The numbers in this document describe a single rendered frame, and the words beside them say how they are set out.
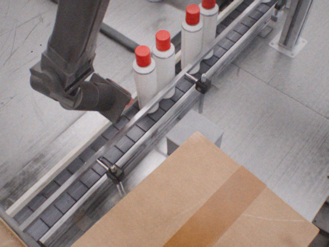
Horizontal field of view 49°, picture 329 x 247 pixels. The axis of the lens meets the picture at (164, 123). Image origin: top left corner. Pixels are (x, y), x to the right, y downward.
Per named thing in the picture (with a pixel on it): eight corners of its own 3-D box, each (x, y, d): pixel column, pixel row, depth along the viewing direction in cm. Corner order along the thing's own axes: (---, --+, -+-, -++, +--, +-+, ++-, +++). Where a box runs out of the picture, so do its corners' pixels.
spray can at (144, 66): (148, 94, 95) (141, 37, 78) (163, 104, 93) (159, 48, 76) (134, 107, 93) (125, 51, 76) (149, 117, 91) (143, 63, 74)
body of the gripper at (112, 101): (98, 72, 77) (75, 68, 70) (133, 97, 73) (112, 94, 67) (85, 99, 79) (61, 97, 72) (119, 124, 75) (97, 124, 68)
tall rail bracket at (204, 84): (186, 99, 100) (188, 58, 86) (207, 112, 98) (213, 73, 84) (179, 106, 99) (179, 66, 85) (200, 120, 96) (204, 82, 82)
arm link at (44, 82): (51, 76, 57) (87, 46, 61) (4, 53, 62) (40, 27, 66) (71, 125, 66) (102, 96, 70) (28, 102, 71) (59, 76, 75)
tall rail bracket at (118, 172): (110, 177, 89) (97, 144, 75) (131, 195, 86) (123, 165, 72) (101, 186, 87) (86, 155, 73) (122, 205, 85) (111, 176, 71)
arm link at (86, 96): (72, 114, 63) (82, 84, 62) (44, 100, 66) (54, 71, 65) (96, 115, 70) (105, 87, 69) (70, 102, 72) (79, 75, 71)
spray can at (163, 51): (164, 81, 97) (161, 22, 80) (179, 90, 96) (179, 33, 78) (151, 92, 95) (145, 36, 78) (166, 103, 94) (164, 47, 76)
